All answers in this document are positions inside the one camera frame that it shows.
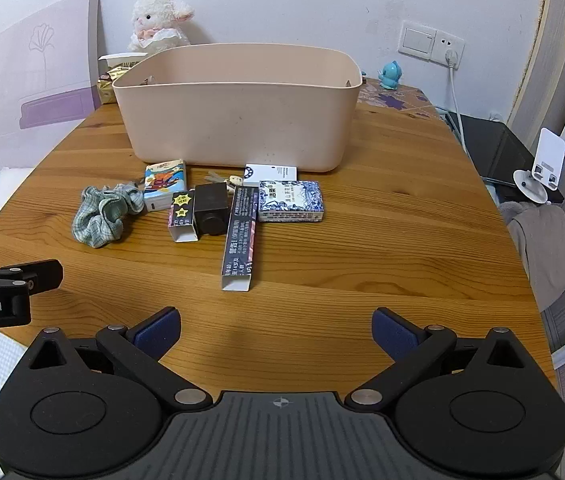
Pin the green checked scrunchie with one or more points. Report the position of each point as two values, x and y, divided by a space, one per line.
105 217

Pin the small black yellow-starred box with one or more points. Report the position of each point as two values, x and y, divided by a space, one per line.
181 215

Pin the white wall switch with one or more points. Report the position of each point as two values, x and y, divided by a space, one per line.
416 39

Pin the purple printed flat board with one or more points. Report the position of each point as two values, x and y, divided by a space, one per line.
22 85

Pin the purple flower patterned mat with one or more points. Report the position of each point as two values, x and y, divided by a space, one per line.
402 100

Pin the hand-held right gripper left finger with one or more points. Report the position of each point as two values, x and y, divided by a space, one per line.
160 332

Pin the grey cloth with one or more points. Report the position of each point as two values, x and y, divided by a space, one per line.
542 245

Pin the white plush sheep toy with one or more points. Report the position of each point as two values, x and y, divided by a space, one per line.
155 20

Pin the colourful cartoon tissue pack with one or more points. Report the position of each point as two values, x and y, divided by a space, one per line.
165 185

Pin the black side table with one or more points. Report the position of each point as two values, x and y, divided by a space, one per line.
497 150

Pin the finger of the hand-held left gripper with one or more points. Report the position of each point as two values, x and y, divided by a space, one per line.
37 275

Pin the long dark carton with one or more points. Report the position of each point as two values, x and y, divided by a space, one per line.
241 240

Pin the white card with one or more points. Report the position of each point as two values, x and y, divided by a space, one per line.
272 172

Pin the pink plastic storage bin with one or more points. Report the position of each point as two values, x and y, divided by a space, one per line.
237 120

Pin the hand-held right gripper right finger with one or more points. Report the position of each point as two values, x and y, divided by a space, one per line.
393 332

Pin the black cube box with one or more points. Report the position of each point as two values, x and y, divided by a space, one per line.
211 210

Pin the blue toy figurine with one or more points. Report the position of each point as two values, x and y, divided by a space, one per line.
390 74

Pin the blue white patterned box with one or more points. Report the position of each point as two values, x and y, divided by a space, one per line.
290 201

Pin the white phone stand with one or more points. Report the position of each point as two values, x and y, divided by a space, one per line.
547 155

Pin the white wall socket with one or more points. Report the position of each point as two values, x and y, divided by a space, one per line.
450 42

